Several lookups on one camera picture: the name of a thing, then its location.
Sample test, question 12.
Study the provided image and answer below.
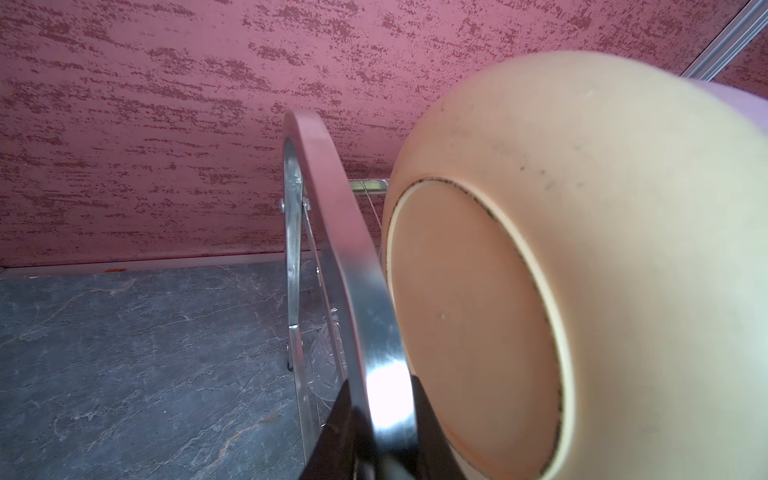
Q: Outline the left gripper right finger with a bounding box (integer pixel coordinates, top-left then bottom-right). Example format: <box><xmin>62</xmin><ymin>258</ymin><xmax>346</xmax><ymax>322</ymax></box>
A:
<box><xmin>411</xmin><ymin>376</ymin><xmax>466</xmax><ymax>480</ymax></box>

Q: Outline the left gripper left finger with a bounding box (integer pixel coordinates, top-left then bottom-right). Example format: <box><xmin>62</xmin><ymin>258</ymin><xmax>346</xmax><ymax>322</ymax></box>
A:
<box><xmin>300</xmin><ymin>381</ymin><xmax>376</xmax><ymax>480</ymax></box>

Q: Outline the chrome two-tier dish rack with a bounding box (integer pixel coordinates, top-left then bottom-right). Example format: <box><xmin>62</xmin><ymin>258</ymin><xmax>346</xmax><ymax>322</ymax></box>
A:
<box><xmin>283</xmin><ymin>110</ymin><xmax>418</xmax><ymax>472</ymax></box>

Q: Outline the yellow bear plate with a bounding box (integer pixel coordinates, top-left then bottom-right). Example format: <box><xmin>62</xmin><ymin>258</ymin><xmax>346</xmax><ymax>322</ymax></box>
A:
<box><xmin>382</xmin><ymin>51</ymin><xmax>767</xmax><ymax>479</ymax></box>

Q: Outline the pink plate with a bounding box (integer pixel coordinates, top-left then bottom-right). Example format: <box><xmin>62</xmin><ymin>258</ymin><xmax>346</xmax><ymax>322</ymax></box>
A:
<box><xmin>692</xmin><ymin>80</ymin><xmax>768</xmax><ymax>133</ymax></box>

